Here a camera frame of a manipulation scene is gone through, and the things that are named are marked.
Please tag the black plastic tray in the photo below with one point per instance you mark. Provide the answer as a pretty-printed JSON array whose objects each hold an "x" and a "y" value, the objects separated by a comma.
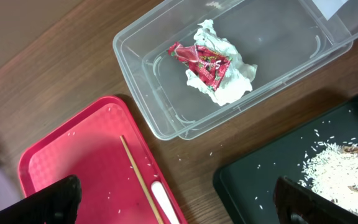
[{"x": 246, "y": 185}]

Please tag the red snack wrapper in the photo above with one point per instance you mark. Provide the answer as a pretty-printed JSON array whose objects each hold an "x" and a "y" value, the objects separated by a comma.
[{"x": 209, "y": 66}]

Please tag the white plastic fork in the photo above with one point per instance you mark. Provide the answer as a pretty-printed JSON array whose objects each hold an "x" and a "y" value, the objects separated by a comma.
[{"x": 163, "y": 200}]

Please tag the red plastic tray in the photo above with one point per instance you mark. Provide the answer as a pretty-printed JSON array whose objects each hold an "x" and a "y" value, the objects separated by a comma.
[{"x": 92, "y": 145}]

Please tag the pile of rice and shells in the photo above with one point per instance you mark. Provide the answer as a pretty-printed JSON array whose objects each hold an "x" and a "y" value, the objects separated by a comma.
[{"x": 332, "y": 172}]

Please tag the wooden chopstick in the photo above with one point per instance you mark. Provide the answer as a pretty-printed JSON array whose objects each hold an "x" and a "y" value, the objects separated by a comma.
[{"x": 141, "y": 182}]

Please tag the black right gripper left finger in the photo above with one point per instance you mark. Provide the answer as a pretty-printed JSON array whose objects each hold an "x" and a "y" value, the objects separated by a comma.
[{"x": 56, "y": 204}]

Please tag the clear plastic waste bin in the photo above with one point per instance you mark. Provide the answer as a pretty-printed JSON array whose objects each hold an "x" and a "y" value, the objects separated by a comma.
[{"x": 286, "y": 39}]

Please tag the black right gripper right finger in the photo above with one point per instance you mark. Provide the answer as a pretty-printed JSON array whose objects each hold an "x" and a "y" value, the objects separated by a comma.
[{"x": 296, "y": 204}]

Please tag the white napkin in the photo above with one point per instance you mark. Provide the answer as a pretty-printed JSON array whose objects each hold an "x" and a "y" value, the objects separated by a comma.
[{"x": 237, "y": 79}]

